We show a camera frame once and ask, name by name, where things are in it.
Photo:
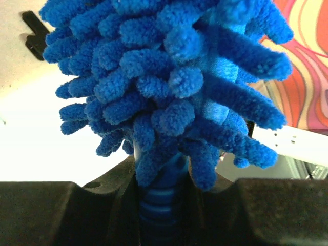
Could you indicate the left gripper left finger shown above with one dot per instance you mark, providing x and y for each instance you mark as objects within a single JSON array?
[{"x": 102, "y": 212}]

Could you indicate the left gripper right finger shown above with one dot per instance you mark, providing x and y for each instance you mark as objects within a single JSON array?
[{"x": 256, "y": 211}]

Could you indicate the blue microfiber duster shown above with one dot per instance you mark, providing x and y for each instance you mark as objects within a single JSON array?
[{"x": 168, "y": 81}]

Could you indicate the black clip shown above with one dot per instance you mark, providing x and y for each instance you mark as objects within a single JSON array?
[{"x": 36, "y": 42}]

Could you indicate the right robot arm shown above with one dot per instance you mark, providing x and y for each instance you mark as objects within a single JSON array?
[{"x": 293, "y": 142}]

